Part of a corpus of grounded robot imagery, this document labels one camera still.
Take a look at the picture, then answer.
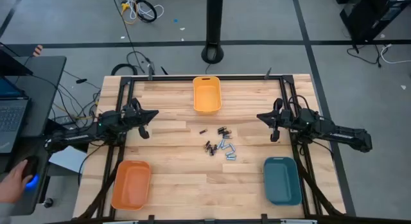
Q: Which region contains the teal plastic bin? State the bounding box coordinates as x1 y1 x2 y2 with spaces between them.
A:
263 156 303 206

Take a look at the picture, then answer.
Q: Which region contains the white flat board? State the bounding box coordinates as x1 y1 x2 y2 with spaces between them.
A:
48 145 88 174

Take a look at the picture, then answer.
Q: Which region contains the black pole base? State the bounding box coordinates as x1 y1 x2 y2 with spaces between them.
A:
200 0 225 65

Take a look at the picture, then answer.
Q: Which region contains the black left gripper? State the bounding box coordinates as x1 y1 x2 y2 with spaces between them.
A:
121 98 159 140

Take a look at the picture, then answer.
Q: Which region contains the black side desk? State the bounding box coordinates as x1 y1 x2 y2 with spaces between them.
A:
0 55 67 217

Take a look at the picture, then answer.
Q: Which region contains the orange plastic bin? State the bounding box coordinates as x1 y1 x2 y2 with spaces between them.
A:
110 159 152 211

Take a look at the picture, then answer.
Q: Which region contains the yellow plastic bin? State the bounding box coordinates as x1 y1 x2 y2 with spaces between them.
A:
192 76 223 115

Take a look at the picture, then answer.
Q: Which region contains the black computer mouse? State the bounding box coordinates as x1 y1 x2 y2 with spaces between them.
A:
21 155 40 190

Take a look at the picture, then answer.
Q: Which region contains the black aluminium table frame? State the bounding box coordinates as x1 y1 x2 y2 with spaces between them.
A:
76 74 347 224

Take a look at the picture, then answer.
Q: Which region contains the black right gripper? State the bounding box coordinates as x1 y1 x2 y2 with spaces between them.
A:
256 98 295 142

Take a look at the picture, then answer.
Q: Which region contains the yellow floor cable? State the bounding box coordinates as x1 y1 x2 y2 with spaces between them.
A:
53 103 97 121
120 2 139 25

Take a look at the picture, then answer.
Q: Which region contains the white floor cable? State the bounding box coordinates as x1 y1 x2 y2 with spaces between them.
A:
127 0 165 21
380 43 411 65

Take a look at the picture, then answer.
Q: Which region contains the black coiled floor cable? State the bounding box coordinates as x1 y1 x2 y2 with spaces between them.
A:
134 0 158 24
110 62 139 76

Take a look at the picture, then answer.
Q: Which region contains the grey power strip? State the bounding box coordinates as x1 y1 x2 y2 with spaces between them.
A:
53 116 78 126

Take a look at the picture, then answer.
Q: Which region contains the person's forearm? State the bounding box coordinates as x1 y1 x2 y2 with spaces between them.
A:
0 201 17 224

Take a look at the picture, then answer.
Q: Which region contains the person's hand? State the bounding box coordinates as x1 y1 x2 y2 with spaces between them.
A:
0 159 35 205

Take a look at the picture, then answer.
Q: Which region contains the black monitor lid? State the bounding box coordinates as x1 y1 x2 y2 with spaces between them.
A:
0 42 34 77

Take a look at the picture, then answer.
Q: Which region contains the black computer tower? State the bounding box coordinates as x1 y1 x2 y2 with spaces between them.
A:
333 0 411 45

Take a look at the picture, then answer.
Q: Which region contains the dark grey laptop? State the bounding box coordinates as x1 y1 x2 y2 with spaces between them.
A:
0 76 31 154

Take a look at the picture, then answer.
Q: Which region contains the thin black floor cable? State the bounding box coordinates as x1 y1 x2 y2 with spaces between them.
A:
125 50 155 76
345 44 383 68

